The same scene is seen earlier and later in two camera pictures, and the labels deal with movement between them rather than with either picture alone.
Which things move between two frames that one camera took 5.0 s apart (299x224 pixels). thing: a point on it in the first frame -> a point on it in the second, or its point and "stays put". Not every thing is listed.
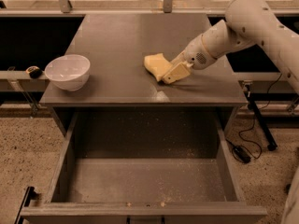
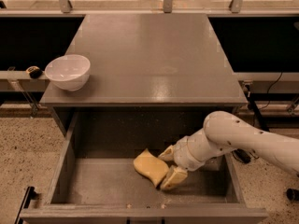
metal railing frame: [168, 9] stays put
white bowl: [69, 72] stays put
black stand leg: [252, 104] stays put
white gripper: [196, 55] -> [181, 155]
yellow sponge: [157, 64] -> [151, 167]
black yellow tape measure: [35, 72] stays put
